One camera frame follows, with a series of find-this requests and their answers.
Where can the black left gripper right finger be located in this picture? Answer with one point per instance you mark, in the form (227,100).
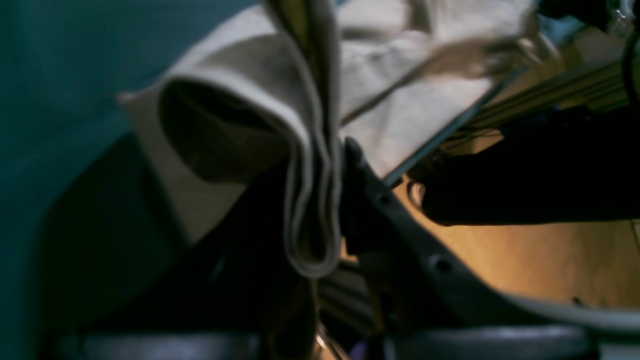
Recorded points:
(424,295)

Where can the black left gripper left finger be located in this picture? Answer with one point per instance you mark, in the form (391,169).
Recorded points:
(234,288)

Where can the beige T-shirt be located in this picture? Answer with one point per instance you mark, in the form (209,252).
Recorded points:
(290,79)

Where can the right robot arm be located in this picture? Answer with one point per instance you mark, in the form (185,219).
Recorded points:
(568,166)

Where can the blue table cloth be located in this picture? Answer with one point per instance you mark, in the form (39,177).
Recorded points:
(62,62)

